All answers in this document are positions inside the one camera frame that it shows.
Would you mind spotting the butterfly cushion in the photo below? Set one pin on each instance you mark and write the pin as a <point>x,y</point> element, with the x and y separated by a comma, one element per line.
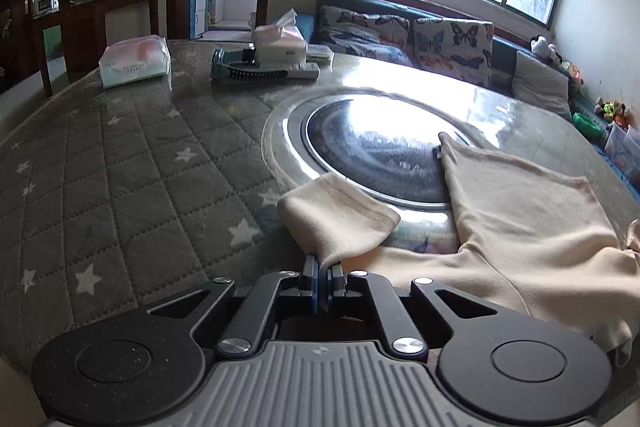
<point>459,49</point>
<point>381,37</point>

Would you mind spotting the grey plain cushion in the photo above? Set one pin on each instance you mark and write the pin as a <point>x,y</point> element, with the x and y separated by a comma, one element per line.
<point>539,85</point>

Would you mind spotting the clear plastic storage box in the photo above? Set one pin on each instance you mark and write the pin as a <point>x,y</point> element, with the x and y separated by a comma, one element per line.
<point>623,147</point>

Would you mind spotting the green bowl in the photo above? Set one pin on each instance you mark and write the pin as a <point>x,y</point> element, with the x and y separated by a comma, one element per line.
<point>587,127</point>

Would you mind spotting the blue sofa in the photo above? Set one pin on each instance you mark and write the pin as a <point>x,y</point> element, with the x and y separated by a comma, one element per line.
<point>503,59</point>

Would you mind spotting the colourful plush toys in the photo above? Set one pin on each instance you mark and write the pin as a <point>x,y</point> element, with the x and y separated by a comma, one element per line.
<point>613,112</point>

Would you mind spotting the blue and white small cabinet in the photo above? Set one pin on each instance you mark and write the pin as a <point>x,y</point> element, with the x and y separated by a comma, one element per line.
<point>199,17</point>

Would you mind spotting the soft pack of tissues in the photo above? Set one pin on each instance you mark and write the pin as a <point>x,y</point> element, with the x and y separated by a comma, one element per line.
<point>133,60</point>

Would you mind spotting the black and white plush toy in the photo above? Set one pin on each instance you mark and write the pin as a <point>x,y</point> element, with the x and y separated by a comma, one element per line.
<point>544,50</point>

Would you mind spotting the left butterfly cushion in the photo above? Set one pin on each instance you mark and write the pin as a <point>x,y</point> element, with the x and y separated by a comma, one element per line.
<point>381,37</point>

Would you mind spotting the right butterfly cushion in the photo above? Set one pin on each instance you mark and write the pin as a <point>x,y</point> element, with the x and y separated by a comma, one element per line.
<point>459,49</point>

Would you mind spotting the green flat box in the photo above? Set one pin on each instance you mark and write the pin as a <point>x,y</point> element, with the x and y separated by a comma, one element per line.
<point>319,54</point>

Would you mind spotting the white remote control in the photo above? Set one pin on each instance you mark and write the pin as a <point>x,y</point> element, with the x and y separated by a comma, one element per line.
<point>299,71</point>

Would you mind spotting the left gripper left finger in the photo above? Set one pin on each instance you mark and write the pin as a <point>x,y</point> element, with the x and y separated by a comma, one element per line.
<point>275,298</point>

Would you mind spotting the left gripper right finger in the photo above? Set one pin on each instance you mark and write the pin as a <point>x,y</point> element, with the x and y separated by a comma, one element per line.
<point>371,298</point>

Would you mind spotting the dark wooden cabinet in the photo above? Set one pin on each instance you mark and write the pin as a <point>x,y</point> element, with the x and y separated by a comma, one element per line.
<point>75,6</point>

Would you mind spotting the beige sweater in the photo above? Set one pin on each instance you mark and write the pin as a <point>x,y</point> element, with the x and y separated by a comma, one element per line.
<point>531,240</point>

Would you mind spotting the round induction cooktop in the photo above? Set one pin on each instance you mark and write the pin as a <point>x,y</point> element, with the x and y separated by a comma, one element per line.
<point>385,144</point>

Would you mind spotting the grey quilted star table cover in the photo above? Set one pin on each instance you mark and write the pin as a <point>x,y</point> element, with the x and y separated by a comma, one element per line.
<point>113,198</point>

